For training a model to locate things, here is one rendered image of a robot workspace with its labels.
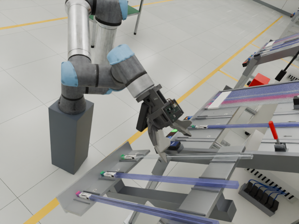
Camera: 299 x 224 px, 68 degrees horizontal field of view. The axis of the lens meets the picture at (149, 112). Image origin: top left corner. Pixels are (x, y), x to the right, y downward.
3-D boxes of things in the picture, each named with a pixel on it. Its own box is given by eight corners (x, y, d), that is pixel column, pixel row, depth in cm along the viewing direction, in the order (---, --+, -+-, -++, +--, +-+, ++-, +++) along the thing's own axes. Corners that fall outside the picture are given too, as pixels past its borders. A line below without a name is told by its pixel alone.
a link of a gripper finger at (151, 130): (152, 144, 62) (149, 115, 65) (149, 146, 63) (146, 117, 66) (165, 145, 65) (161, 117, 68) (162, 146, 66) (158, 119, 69)
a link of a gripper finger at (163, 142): (169, 158, 58) (164, 125, 61) (155, 163, 62) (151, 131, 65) (178, 158, 59) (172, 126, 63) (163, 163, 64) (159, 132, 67)
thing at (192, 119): (168, 158, 101) (163, 144, 99) (220, 100, 147) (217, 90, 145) (171, 158, 101) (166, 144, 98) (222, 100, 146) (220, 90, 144)
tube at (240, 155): (122, 159, 89) (120, 157, 89) (124, 157, 90) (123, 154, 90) (251, 159, 54) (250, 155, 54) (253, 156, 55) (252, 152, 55)
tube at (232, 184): (101, 176, 82) (99, 173, 81) (104, 174, 83) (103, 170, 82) (237, 189, 46) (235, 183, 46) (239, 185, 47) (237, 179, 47)
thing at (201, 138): (169, 153, 100) (167, 147, 99) (221, 96, 146) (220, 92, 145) (208, 156, 87) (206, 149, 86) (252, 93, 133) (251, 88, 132)
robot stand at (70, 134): (51, 164, 157) (47, 107, 121) (66, 146, 171) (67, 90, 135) (73, 175, 156) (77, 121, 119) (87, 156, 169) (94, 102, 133)
